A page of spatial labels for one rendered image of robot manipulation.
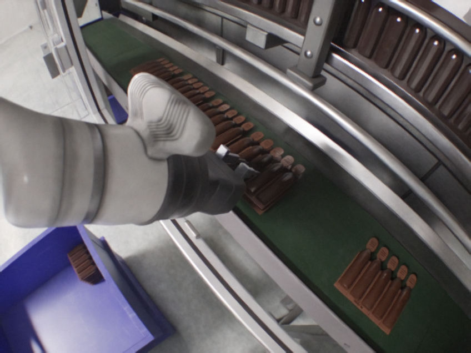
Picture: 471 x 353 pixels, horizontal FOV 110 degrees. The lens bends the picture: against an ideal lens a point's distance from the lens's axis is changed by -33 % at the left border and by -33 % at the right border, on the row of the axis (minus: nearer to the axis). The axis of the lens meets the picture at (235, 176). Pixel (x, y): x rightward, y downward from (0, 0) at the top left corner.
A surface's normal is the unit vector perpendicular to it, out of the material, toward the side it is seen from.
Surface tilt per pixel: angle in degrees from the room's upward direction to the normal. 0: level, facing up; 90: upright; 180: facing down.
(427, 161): 90
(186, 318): 0
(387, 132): 90
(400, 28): 90
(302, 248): 2
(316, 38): 90
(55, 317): 0
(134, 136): 43
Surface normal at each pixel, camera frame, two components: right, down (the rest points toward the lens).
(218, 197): 0.45, 0.58
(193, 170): 0.86, -0.17
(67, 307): 0.07, -0.55
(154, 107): -0.56, 0.04
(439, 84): -0.76, 0.51
